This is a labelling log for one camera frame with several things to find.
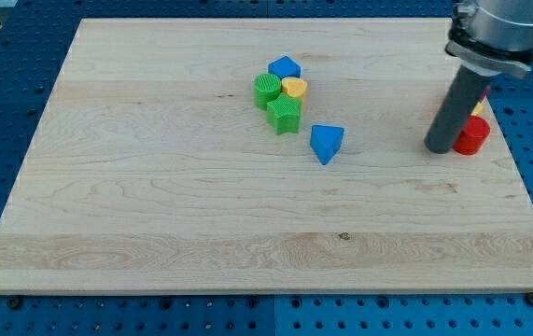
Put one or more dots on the yellow hexagon block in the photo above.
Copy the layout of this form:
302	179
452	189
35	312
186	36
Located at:
477	110

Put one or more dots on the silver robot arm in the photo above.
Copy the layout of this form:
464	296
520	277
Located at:
493	36

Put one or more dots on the green star block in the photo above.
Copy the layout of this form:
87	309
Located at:
284	114

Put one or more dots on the light wooden board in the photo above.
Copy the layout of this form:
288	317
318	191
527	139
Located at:
152	172

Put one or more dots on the blue triangle block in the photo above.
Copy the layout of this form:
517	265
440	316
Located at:
326	141

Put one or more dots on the green cylinder block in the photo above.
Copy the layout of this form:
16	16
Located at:
267	88

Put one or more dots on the yellow heart block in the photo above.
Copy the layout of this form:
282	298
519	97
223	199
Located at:
295	87

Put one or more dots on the blue pentagon block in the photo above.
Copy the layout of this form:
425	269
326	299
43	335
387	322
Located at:
284	67

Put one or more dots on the red cylinder block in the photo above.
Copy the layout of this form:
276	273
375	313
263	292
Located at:
472	136

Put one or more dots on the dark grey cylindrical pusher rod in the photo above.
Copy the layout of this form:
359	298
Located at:
463	95

